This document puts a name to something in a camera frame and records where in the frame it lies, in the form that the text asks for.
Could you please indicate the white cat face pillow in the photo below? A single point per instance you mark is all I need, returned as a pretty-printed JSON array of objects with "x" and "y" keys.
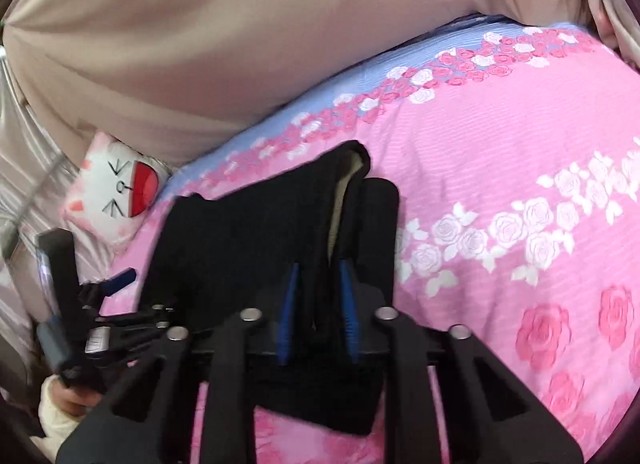
[{"x": 117, "y": 194}]

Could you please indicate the black pants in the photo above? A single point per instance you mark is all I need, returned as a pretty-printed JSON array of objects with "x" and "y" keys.
[{"x": 235, "y": 254}]

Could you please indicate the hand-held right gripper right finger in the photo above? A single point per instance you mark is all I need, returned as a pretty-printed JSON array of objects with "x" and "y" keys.
[{"x": 348, "y": 309}]

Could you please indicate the pink rose bedsheet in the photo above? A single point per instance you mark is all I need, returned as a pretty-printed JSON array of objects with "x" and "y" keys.
[{"x": 500, "y": 153}]

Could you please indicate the pale pink satin cloth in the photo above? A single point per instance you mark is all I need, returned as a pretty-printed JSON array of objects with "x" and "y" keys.
[{"x": 30, "y": 153}]

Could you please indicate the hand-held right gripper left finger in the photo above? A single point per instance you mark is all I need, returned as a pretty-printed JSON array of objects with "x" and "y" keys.
[{"x": 287, "y": 314}]

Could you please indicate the person's left hand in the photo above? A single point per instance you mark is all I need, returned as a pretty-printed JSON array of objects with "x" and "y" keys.
[{"x": 82, "y": 401}]

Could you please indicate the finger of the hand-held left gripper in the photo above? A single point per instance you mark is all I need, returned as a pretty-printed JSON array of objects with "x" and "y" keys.
[
  {"x": 145, "y": 319},
  {"x": 119, "y": 281}
]

